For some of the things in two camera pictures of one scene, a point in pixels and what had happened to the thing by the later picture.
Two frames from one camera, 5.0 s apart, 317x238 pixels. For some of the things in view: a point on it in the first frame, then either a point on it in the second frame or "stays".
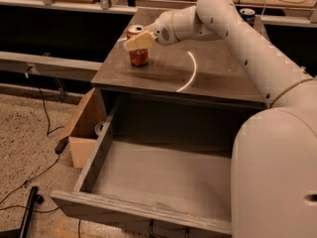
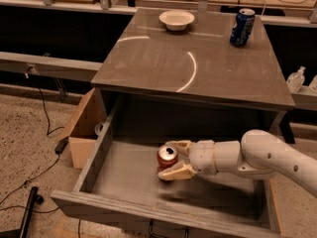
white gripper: x=161 y=30 to x=202 y=157
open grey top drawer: x=163 y=167 stays
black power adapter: x=60 y=147 stays
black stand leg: x=35 y=198 stays
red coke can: x=139 y=57 to x=166 y=155
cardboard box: x=81 y=130 stays
